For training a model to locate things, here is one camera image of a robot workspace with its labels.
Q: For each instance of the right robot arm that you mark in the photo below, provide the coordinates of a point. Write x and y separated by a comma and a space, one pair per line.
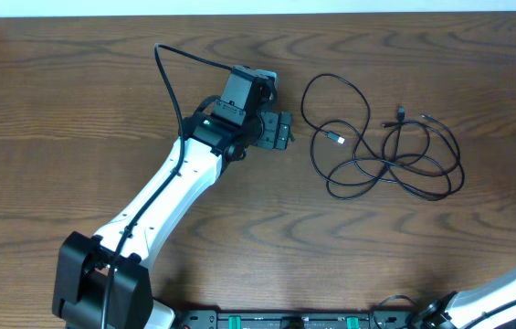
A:
488, 306

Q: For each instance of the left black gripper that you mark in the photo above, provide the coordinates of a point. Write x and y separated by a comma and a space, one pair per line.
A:
276, 130

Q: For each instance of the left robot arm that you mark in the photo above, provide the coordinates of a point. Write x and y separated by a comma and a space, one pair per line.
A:
103, 280

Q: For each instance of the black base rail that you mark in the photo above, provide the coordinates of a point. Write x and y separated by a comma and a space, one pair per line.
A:
211, 319

